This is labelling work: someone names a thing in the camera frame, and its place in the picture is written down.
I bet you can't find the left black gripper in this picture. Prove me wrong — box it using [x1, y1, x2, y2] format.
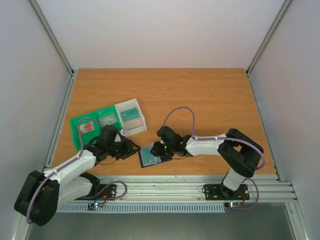
[107, 138, 142, 160]

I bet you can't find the dark blue card holder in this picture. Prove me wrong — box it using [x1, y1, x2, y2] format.
[138, 144, 173, 168]

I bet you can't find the teal VIP card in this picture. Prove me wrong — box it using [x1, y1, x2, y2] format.
[140, 147, 161, 167]

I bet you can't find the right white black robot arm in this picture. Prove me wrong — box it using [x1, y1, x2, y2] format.
[150, 125, 266, 199]

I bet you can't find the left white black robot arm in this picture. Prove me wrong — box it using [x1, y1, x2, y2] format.
[14, 125, 141, 226]

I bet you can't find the grey card in tray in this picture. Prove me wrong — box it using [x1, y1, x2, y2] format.
[98, 114, 118, 126]

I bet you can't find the teal card in white tray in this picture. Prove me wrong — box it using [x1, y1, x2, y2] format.
[121, 107, 140, 122]

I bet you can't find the red white card in tray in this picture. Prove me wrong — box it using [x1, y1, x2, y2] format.
[79, 121, 95, 135]

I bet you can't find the white plastic tray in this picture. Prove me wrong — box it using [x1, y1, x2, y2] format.
[114, 98, 148, 137]

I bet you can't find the green plastic tray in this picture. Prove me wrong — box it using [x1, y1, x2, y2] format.
[69, 105, 123, 151]

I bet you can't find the left small circuit board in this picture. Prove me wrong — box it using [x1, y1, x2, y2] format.
[87, 202, 104, 211]

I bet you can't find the small circuit board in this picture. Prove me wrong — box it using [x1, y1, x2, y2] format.
[224, 201, 243, 209]
[87, 202, 104, 211]

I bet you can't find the right small circuit board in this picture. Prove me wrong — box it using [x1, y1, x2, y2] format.
[224, 201, 243, 209]

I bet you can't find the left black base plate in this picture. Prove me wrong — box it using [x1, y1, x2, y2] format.
[76, 184, 117, 201]

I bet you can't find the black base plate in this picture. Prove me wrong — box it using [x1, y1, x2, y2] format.
[201, 184, 250, 201]
[76, 184, 117, 201]

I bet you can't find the grey slotted cable duct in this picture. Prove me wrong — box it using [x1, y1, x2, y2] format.
[57, 202, 225, 214]

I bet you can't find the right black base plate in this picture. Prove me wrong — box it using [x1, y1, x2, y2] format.
[201, 184, 250, 201]

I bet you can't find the aluminium front rail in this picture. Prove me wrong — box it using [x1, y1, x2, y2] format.
[23, 174, 298, 203]

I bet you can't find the left aluminium frame post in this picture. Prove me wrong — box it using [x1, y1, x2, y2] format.
[27, 0, 76, 76]

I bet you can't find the aluminium frame post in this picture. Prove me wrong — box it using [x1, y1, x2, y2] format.
[245, 0, 294, 76]
[27, 0, 76, 76]

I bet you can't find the right aluminium frame post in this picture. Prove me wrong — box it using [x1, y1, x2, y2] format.
[245, 0, 294, 76]

